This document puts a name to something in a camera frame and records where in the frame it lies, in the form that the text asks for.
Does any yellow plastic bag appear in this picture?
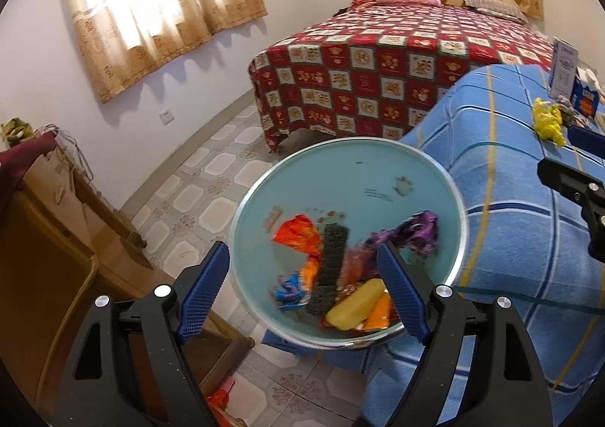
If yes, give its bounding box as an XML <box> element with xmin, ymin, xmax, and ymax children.
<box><xmin>532</xmin><ymin>97</ymin><xmax>566</xmax><ymax>147</ymax></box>

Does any purple wrapper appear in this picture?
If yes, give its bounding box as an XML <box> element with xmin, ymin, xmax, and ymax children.
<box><xmin>364</xmin><ymin>211</ymin><xmax>439</xmax><ymax>256</ymax></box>

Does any dark knitted scouring cloth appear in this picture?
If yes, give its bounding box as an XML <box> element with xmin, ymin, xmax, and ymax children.
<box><xmin>306</xmin><ymin>223</ymin><xmax>349</xmax><ymax>317</ymax></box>

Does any orange-red plastic bag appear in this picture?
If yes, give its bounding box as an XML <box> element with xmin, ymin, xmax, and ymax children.
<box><xmin>273</xmin><ymin>214</ymin><xmax>322</xmax><ymax>292</ymax></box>

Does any plaid cloth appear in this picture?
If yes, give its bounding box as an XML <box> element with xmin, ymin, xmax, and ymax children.
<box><xmin>556</xmin><ymin>95</ymin><xmax>589</xmax><ymax>129</ymax></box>

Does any light blue round trash bin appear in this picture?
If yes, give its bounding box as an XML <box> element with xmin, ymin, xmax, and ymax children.
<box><xmin>229</xmin><ymin>138</ymin><xmax>468</xmax><ymax>350</ymax></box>

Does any blue milk carton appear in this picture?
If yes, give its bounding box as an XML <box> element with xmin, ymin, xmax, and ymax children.
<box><xmin>571</xmin><ymin>68</ymin><xmax>601</xmax><ymax>118</ymax></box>

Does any blue plaid blanket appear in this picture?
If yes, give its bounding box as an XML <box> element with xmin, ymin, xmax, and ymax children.
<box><xmin>261</xmin><ymin>62</ymin><xmax>605</xmax><ymax>427</ymax></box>

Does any grey white carton box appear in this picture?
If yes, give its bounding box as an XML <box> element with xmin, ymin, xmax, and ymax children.
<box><xmin>549</xmin><ymin>37</ymin><xmax>579</xmax><ymax>99</ymax></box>

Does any wooden cabinet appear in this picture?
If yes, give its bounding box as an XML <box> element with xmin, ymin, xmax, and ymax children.
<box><xmin>1</xmin><ymin>146</ymin><xmax>252</xmax><ymax>426</ymax></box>

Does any yellow sponge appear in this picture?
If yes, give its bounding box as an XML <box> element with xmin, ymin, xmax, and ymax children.
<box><xmin>325</xmin><ymin>278</ymin><xmax>392</xmax><ymax>332</ymax></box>

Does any blue yellow snack wrapper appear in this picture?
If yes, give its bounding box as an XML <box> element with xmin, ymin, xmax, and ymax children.
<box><xmin>272</xmin><ymin>271</ymin><xmax>310</xmax><ymax>311</ymax></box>

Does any striped pillow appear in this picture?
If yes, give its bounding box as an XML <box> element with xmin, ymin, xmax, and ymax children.
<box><xmin>464</xmin><ymin>0</ymin><xmax>528</xmax><ymax>26</ymax></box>

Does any red patterned bedspread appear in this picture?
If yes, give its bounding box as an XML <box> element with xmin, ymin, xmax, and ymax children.
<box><xmin>249</xmin><ymin>4</ymin><xmax>553</xmax><ymax>150</ymax></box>

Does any maroon cloth on cabinet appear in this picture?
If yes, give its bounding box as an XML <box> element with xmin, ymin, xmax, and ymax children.
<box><xmin>0</xmin><ymin>132</ymin><xmax>57</xmax><ymax>193</ymax></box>

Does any green item on cabinet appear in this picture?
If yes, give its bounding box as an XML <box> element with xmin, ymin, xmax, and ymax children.
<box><xmin>1</xmin><ymin>117</ymin><xmax>36</xmax><ymax>147</ymax></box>

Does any white wall socket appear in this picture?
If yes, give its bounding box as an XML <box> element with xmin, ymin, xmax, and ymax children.
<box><xmin>159</xmin><ymin>110</ymin><xmax>174</xmax><ymax>125</ymax></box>

